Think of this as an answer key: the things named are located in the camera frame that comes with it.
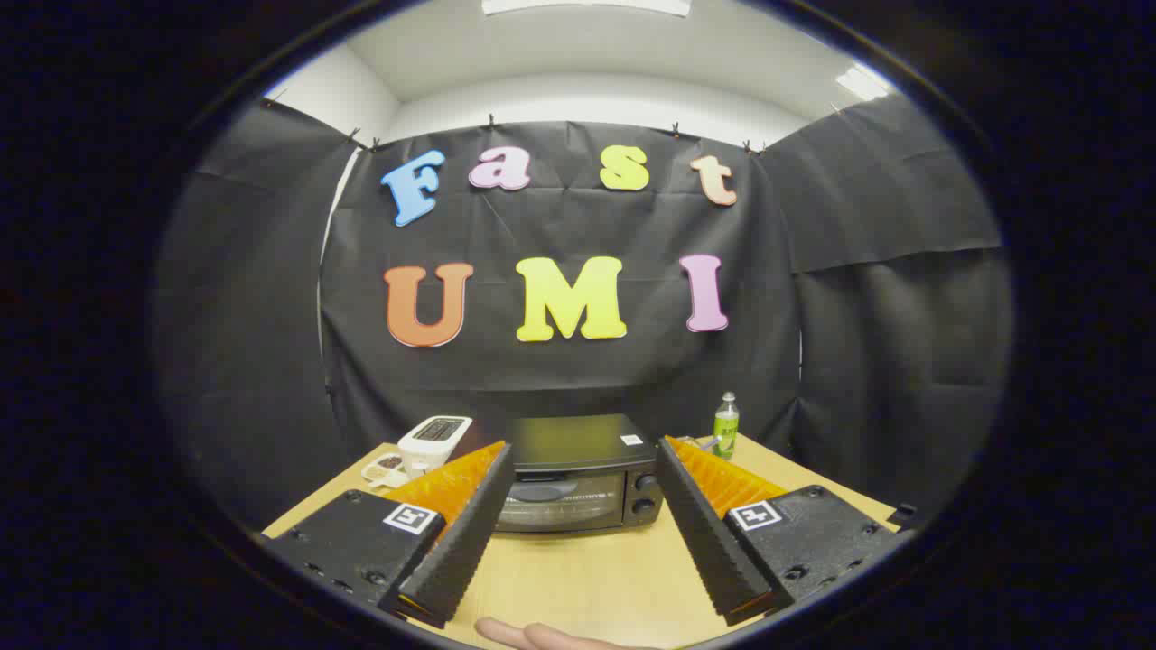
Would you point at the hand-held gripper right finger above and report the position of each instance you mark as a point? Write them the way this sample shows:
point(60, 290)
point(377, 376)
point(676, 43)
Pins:
point(700, 533)

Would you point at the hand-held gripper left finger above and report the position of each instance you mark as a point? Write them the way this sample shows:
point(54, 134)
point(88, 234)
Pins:
point(465, 533)

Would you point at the black toaster oven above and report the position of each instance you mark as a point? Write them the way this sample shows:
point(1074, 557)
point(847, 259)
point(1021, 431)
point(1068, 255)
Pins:
point(578, 442)

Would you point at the white pop-up toaster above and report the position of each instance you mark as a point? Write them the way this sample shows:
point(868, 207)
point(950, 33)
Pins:
point(433, 435)

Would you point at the striped stick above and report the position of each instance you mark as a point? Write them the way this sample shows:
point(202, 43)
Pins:
point(704, 442)

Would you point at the small white divided dish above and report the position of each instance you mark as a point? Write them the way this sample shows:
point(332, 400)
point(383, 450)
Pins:
point(384, 468)

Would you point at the green drink bottle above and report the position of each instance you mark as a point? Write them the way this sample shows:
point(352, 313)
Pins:
point(726, 424)

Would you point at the small ceiling light panel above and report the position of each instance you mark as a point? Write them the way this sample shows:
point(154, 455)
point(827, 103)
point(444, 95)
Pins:
point(864, 83)

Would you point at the long ceiling light panel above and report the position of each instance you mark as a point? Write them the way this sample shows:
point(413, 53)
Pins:
point(587, 6)

